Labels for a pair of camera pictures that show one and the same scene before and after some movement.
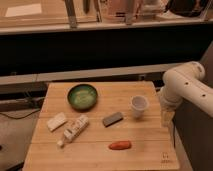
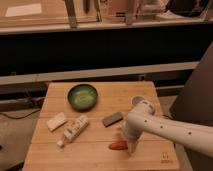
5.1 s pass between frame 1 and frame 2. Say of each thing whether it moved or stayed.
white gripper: moved
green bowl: stayed
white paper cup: stayed
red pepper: stayed
